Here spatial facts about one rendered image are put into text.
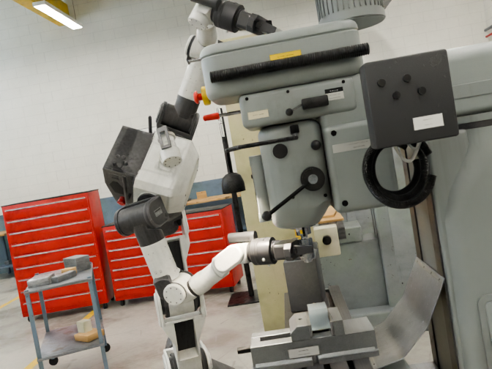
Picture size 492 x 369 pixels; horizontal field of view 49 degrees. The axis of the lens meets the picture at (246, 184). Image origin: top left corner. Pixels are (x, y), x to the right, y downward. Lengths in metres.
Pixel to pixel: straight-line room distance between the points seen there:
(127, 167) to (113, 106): 9.34
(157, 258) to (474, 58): 1.16
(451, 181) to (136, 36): 10.04
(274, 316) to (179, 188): 1.84
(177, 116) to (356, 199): 0.80
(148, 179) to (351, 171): 0.72
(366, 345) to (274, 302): 2.02
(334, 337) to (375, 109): 0.63
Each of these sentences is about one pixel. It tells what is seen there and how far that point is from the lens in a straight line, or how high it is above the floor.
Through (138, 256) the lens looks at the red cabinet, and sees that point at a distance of 6.62.
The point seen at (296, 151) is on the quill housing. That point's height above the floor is 1.54.
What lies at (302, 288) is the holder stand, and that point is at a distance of 2.00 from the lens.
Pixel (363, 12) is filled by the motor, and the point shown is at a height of 1.90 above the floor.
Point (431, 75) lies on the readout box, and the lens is 1.37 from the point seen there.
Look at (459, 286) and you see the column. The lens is 1.62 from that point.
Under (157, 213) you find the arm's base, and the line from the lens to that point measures 1.83.
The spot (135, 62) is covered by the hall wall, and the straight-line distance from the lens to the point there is 11.22.
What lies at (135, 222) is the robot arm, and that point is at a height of 1.40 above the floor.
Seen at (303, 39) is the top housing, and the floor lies 1.85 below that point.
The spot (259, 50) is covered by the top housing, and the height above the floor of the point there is 1.84.
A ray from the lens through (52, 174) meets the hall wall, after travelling 11.68.
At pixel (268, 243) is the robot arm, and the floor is 1.27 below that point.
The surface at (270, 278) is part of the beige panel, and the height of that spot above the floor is 0.75.
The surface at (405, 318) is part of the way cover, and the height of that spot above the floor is 0.96.
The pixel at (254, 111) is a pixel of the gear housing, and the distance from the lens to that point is 1.57.
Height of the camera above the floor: 1.55
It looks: 3 degrees down
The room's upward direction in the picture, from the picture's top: 10 degrees counter-clockwise
